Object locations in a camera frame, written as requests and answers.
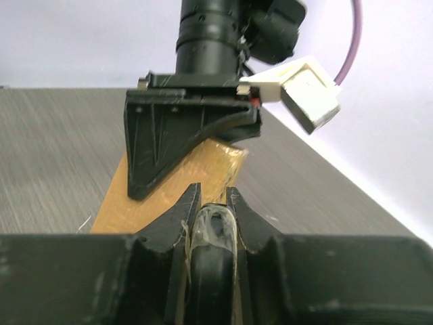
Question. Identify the yellow utility knife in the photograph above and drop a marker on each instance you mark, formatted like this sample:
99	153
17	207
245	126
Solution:
211	260

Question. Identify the brown cardboard express box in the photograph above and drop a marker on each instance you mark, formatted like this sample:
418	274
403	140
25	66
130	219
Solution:
212	164

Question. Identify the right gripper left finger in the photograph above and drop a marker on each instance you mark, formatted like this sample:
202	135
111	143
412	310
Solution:
99	278

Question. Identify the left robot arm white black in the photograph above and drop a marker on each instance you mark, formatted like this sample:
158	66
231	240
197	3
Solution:
221	36

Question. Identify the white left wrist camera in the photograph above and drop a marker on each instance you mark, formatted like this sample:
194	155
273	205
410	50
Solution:
304	87

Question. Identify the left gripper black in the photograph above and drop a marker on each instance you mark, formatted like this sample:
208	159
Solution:
160	133

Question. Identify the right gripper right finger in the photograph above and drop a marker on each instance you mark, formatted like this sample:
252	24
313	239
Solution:
329	279

